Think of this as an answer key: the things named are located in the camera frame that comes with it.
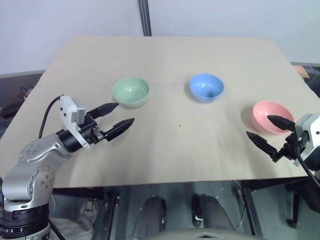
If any red bowl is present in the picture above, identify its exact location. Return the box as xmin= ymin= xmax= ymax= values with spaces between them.
xmin=252 ymin=100 xmax=295 ymax=136

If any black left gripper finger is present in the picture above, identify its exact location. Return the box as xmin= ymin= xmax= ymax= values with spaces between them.
xmin=104 ymin=117 xmax=136 ymax=143
xmin=86 ymin=102 xmax=119 ymax=120

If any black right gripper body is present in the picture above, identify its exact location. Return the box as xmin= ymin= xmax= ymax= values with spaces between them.
xmin=277 ymin=131 xmax=305 ymax=160

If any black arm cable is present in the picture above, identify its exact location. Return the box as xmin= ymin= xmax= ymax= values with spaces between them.
xmin=294 ymin=144 xmax=320 ymax=188
xmin=37 ymin=95 xmax=63 ymax=139

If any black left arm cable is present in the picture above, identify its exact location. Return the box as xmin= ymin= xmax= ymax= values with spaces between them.
xmin=37 ymin=95 xmax=63 ymax=139

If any dark vertical post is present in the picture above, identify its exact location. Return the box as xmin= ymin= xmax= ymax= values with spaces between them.
xmin=139 ymin=0 xmax=153 ymax=37

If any grey sneaker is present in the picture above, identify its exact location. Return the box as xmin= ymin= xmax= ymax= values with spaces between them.
xmin=79 ymin=199 xmax=100 ymax=226

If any blue bowl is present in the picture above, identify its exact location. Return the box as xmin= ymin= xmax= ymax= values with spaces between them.
xmin=188 ymin=73 xmax=225 ymax=104

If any black and red tool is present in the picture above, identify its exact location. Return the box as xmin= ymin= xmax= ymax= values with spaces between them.
xmin=16 ymin=86 xmax=35 ymax=101

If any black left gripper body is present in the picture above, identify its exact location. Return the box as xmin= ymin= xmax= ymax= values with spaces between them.
xmin=78 ymin=115 xmax=107 ymax=146

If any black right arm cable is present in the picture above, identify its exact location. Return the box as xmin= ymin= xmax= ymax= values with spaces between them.
xmin=294 ymin=144 xmax=320 ymax=188

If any dark rounded shape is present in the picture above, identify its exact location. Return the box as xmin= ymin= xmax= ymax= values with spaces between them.
xmin=191 ymin=193 xmax=237 ymax=230
xmin=132 ymin=195 xmax=168 ymax=237

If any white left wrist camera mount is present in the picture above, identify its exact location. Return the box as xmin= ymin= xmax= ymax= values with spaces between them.
xmin=59 ymin=95 xmax=91 ymax=151

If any green bowl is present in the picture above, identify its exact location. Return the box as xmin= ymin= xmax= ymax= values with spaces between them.
xmin=111 ymin=76 xmax=151 ymax=110

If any brown cardboard box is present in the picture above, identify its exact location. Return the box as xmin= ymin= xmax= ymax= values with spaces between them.
xmin=292 ymin=64 xmax=311 ymax=79

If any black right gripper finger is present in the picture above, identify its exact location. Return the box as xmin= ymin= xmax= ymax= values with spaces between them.
xmin=245 ymin=131 xmax=281 ymax=164
xmin=266 ymin=114 xmax=296 ymax=132

